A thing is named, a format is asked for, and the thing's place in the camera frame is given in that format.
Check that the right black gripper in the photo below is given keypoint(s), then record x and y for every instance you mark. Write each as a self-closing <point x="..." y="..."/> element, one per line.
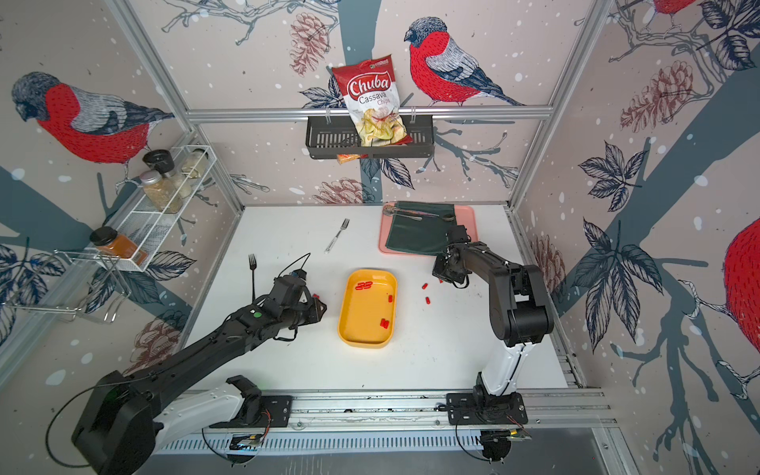
<point x="436" y="271"/>

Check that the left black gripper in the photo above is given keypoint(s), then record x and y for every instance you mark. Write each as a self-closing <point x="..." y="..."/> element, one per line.
<point x="317" y="312"/>

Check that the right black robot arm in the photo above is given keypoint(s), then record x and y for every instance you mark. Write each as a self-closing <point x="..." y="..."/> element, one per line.
<point x="517" y="308"/>

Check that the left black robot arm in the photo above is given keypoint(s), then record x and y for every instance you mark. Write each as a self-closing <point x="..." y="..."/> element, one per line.
<point x="118" y="429"/>

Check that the yellow plastic storage box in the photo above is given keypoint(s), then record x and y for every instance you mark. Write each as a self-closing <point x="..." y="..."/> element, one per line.
<point x="362" y="311"/>

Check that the dark green cloth napkin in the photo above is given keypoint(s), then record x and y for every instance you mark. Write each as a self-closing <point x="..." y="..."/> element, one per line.
<point x="425" y="237"/>

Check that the pink plastic tray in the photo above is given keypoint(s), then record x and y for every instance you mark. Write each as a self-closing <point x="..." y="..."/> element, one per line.
<point x="465" y="216"/>

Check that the black fork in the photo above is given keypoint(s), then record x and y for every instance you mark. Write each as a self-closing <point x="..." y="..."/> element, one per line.
<point x="252" y="268"/>

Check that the silver metal spoon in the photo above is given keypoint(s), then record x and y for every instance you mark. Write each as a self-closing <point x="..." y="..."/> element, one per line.
<point x="393" y="211"/>

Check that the iridescent metal spoon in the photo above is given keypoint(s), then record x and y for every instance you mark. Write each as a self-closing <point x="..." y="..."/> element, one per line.
<point x="428" y="215"/>

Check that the silver fork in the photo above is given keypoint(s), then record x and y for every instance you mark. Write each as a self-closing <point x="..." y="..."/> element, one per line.
<point x="334" y="240"/>

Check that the small snack packet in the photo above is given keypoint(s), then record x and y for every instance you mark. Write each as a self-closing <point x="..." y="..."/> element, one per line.
<point x="344" y="158"/>

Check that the clear spice jar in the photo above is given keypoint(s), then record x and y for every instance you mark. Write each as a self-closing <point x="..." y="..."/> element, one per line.
<point x="195" y="166"/>

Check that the silver lid spice jar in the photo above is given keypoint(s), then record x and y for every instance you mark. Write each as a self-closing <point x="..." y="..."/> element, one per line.
<point x="161" y="192"/>

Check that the black lid spice jar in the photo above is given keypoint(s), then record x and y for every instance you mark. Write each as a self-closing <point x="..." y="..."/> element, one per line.
<point x="160" y="161"/>

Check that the orange spice jar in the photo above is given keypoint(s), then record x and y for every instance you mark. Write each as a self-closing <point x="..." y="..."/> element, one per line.
<point x="111" y="242"/>

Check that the red cassava chips bag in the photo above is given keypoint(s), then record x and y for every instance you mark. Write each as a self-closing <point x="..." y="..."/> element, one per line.
<point x="371" y="96"/>

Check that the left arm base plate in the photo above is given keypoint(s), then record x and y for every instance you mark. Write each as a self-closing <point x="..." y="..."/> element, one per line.
<point x="271" y="412"/>

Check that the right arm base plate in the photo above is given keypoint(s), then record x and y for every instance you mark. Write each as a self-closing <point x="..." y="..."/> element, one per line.
<point x="463" y="410"/>

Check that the white wire spice rack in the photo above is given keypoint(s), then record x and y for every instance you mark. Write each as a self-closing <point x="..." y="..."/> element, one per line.
<point x="148" y="227"/>

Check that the black wall basket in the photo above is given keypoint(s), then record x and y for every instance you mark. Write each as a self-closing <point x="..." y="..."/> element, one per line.
<point x="327" y="139"/>

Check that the chrome wire holder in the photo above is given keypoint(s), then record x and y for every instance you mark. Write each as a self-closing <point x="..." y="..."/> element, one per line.
<point x="64" y="285"/>

